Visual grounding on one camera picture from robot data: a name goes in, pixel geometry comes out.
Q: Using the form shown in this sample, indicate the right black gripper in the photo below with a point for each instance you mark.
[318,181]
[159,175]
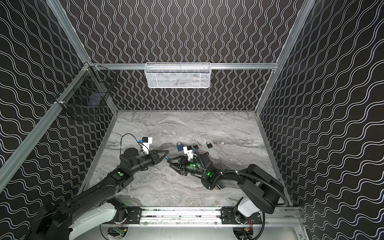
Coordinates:
[181,164]

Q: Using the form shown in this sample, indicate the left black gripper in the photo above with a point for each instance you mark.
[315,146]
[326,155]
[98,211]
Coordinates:
[154,156]

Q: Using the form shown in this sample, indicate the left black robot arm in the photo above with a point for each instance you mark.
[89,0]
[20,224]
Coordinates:
[95,206]

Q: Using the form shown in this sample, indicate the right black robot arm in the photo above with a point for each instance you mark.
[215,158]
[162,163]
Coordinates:
[263,193]

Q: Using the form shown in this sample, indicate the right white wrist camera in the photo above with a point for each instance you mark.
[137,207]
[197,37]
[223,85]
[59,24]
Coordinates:
[190,152]

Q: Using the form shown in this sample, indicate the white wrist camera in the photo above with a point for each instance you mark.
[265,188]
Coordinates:
[145,142]
[190,152]

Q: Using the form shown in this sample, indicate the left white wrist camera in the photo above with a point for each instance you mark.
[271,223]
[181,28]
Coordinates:
[145,142]

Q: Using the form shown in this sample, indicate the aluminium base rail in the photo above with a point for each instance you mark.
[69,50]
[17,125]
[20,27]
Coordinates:
[204,217]

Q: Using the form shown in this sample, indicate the white wire mesh basket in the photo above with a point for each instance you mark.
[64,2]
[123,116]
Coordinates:
[177,75]

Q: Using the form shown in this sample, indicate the black wire mesh basket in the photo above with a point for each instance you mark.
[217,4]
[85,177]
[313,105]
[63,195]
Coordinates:
[91,96]

